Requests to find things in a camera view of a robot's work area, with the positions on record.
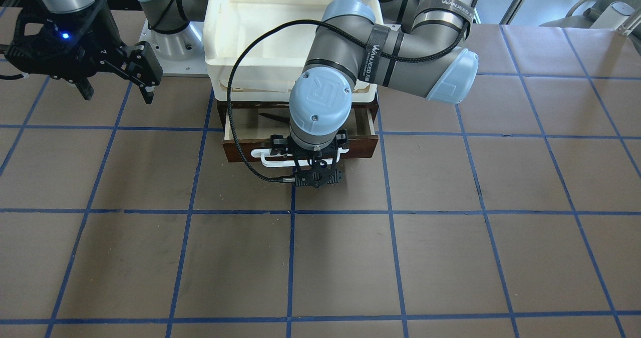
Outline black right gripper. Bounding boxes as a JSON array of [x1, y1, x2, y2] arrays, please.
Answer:
[[5, 0, 163, 105]]

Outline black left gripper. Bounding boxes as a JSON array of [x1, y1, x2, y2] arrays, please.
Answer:
[[269, 129, 350, 168]]

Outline wooden drawer with white handle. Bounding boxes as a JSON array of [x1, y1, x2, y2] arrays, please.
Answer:
[[223, 100, 379, 171]]

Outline orange handled scissors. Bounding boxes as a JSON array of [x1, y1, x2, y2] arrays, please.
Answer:
[[258, 112, 290, 124]]

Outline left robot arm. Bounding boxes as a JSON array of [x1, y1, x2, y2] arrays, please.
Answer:
[[271, 0, 479, 155]]

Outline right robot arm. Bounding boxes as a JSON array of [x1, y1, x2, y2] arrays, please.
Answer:
[[2, 0, 208, 104]]

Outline white plastic crate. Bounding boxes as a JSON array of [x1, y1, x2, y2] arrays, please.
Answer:
[[202, 0, 383, 102]]

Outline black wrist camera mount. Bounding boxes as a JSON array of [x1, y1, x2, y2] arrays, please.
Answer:
[[294, 168, 344, 188]]

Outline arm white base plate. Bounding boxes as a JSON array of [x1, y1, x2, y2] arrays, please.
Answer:
[[140, 21, 208, 77]]

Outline black braided cable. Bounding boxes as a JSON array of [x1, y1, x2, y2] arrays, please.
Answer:
[[226, 0, 487, 184]]

